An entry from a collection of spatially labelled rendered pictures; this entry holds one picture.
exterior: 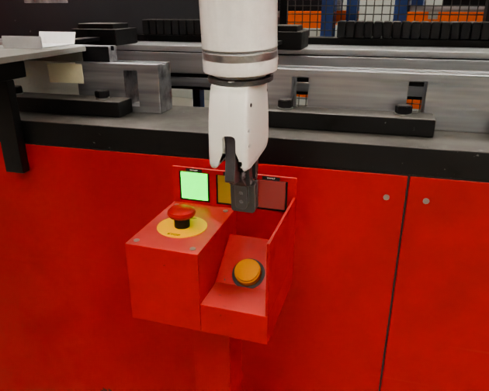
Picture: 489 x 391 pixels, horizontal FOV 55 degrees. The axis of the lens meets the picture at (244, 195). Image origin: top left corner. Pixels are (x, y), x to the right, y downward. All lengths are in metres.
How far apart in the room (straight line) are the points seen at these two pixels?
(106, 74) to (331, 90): 0.44
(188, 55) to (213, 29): 0.69
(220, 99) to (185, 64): 0.69
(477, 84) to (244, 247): 0.47
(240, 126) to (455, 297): 0.51
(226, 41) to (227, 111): 0.07
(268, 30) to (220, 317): 0.36
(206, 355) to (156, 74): 0.53
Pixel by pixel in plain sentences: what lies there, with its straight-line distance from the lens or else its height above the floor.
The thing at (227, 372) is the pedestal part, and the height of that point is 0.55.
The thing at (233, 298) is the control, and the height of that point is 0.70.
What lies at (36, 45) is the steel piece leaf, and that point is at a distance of 1.00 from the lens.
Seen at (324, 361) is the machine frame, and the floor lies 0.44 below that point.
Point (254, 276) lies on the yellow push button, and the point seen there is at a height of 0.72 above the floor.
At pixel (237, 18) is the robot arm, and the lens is 0.50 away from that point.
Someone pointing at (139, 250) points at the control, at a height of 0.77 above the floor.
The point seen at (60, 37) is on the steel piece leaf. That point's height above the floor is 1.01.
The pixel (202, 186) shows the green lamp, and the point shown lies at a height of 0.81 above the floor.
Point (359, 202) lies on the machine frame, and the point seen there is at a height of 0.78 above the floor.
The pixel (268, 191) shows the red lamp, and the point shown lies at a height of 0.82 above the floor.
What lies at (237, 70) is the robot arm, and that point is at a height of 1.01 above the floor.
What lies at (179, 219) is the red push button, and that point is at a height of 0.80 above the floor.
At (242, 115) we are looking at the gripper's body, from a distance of 0.52.
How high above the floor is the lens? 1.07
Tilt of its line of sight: 22 degrees down
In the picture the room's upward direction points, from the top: straight up
